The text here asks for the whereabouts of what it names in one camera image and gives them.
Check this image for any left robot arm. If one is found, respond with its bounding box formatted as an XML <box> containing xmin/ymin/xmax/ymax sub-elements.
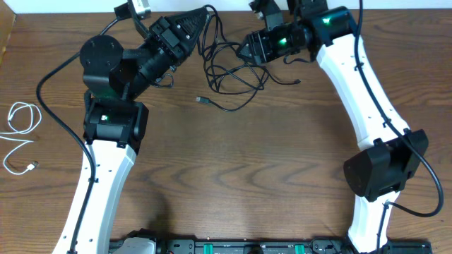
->
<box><xmin>54</xmin><ymin>3</ymin><xmax>210</xmax><ymax>253</ymax></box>

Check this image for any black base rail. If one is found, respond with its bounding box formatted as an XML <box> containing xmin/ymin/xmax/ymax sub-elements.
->
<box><xmin>108</xmin><ymin>238</ymin><xmax>356</xmax><ymax>254</ymax></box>

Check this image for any thin black cable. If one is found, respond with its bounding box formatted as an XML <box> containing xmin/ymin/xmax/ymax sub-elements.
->
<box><xmin>197</xmin><ymin>4</ymin><xmax>248</xmax><ymax>95</ymax></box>

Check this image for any white usb cable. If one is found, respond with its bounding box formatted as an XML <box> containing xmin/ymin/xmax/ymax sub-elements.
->
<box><xmin>0</xmin><ymin>102</ymin><xmax>43</xmax><ymax>176</ymax></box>

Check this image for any thick black usb cable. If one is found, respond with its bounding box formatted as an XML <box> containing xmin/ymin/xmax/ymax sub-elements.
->
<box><xmin>196</xmin><ymin>42</ymin><xmax>271</xmax><ymax>113</ymax></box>

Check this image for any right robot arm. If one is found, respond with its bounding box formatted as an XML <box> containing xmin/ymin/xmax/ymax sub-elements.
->
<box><xmin>238</xmin><ymin>1</ymin><xmax>432</xmax><ymax>253</ymax></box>

